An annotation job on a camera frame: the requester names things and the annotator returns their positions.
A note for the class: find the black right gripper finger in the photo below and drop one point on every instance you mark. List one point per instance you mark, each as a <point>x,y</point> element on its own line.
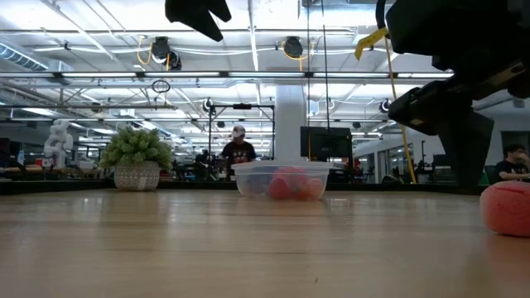
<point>430,107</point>
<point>470,149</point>

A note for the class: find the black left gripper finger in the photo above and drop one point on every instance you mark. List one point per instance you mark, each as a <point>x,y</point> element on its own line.
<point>209,27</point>
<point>221,10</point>

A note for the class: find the salmon pink plush fruit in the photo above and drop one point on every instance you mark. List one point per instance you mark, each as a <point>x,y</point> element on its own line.
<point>507,209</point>

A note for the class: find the clear plastic tupperware container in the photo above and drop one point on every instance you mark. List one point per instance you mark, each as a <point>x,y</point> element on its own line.
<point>244,171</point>

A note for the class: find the seated person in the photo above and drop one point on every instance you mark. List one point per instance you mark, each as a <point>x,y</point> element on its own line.
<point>511,165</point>

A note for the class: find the black monitor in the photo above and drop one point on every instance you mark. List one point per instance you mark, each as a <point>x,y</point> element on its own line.
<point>327,142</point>

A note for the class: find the white square column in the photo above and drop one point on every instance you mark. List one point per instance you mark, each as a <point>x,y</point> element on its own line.
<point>290,124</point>

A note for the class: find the green plant in white pot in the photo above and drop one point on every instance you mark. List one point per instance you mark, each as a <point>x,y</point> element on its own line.
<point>136,157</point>

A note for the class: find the white humanoid robot figure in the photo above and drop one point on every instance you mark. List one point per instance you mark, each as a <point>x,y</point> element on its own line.
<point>59,142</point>

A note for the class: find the black metal frame rig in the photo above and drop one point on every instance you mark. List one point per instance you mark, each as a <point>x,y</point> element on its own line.
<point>242,107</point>

